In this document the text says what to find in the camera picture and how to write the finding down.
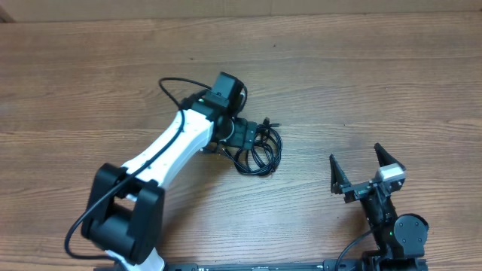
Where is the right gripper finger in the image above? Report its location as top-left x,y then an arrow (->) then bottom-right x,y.
329,154 -> 351,194
374,143 -> 406,170

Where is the thin black USB cable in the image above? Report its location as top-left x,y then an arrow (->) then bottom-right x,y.
201,122 -> 282,170

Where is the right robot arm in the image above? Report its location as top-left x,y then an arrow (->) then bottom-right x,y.
323,143 -> 429,270

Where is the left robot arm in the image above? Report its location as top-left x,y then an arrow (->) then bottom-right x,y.
77,72 -> 256,270

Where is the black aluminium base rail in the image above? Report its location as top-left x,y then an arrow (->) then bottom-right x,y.
161,257 -> 429,271

